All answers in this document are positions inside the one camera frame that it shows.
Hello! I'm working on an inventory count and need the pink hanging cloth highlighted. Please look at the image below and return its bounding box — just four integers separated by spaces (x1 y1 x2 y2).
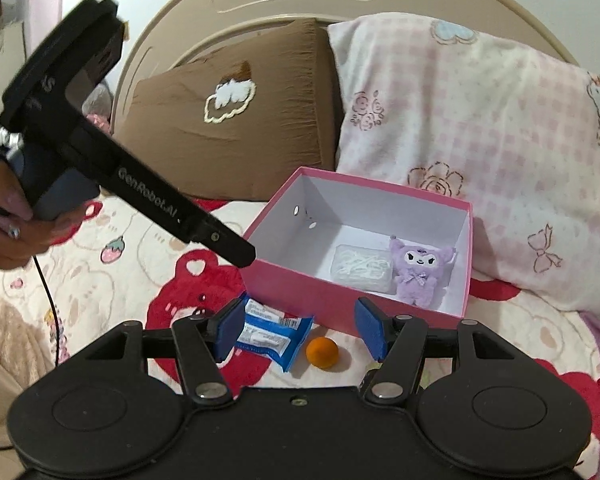
25 0 66 56

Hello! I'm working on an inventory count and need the blue snack packet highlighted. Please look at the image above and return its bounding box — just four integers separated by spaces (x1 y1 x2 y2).
232 296 315 373

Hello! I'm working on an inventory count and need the pink cardboard box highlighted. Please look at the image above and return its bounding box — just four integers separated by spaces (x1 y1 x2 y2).
240 166 475 338

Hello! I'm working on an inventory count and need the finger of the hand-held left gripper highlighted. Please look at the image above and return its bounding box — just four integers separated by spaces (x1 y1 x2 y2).
177 209 257 267

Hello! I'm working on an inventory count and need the small orange ball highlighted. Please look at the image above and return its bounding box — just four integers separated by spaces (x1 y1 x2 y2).
305 336 339 368

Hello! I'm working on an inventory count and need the black cable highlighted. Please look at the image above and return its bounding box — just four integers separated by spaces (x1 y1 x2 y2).
30 255 63 366

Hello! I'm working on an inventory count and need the beige fleece cloth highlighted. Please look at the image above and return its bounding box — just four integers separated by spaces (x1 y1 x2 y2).
0 290 56 441

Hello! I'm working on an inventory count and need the person's left hand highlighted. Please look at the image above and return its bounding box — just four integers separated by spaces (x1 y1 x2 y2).
0 152 98 273

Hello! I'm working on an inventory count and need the pink checked pillow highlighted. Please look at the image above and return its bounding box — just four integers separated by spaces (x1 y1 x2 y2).
326 12 600 326

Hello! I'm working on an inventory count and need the brown pillow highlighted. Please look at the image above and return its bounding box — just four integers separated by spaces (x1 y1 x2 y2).
111 17 338 201

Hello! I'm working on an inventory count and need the bear printed blanket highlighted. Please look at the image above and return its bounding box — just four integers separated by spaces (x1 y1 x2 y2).
0 195 600 480

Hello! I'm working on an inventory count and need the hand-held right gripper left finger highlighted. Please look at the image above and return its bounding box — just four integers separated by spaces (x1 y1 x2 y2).
92 299 246 403

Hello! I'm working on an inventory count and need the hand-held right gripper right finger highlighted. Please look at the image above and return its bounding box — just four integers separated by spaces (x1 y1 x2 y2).
355 297 518 403

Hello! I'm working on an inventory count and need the clear plastic packet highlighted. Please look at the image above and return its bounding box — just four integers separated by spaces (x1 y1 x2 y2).
330 244 396 295

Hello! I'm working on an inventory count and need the purple plush toy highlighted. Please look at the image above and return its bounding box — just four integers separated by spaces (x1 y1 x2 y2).
389 236 457 307

